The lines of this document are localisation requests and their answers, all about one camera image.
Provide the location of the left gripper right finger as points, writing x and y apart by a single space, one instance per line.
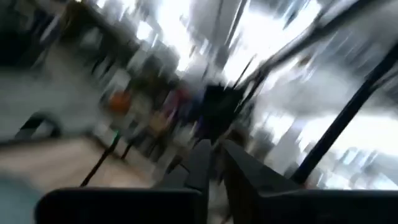
245 186

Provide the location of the black frame post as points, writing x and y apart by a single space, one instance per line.
342 118

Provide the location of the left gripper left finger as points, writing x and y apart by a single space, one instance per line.
199 174

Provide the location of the pale green plate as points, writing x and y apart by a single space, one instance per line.
15 205

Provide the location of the black frame bar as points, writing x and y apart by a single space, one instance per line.
317 33

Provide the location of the orange object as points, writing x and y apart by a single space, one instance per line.
119 102

